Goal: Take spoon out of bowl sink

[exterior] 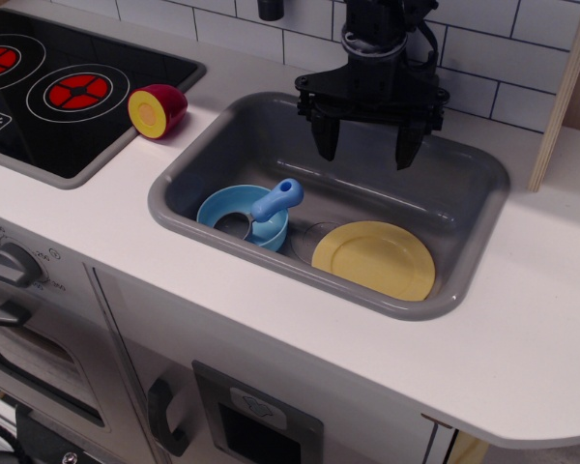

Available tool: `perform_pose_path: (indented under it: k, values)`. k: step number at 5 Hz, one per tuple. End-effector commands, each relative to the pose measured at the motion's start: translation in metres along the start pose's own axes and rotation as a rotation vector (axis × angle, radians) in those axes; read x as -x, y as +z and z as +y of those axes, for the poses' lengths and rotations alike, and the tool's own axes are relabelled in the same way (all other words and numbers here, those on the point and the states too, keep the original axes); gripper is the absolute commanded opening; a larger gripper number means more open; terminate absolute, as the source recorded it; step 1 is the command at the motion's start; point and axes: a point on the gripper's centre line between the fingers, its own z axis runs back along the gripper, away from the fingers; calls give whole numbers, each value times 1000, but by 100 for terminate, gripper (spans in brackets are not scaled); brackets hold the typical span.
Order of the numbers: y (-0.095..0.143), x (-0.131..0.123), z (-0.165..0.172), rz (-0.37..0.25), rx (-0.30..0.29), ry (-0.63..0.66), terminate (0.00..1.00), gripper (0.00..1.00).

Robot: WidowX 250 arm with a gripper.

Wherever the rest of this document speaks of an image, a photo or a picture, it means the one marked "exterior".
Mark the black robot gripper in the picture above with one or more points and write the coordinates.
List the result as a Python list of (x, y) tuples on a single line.
[(400, 93)]

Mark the blue handled grey spoon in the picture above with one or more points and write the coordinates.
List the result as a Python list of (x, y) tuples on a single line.
[(286, 194)]

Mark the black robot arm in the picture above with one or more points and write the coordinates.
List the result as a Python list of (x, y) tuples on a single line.
[(389, 78)]

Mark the light blue bowl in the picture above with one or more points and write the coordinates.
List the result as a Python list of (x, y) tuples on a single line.
[(238, 199)]

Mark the yellow plate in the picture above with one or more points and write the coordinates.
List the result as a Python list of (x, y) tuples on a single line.
[(379, 256)]

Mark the dark grey faucet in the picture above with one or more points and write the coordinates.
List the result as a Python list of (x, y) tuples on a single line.
[(375, 31)]

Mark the red yellow toy fruit half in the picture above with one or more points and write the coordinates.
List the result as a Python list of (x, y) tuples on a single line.
[(156, 109)]

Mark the black toy stove top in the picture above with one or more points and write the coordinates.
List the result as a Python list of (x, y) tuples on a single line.
[(64, 96)]

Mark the grey oven knob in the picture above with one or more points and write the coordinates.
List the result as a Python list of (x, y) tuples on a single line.
[(18, 267)]

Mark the oven door window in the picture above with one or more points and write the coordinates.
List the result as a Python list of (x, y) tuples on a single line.
[(40, 372)]

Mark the light wooden side post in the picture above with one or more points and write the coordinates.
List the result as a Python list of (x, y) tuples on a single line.
[(557, 116)]

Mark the black cabinet door handle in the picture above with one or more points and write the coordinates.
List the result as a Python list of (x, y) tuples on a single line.
[(159, 397)]

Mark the grey oven door handle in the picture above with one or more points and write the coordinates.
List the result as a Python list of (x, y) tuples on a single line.
[(13, 315)]

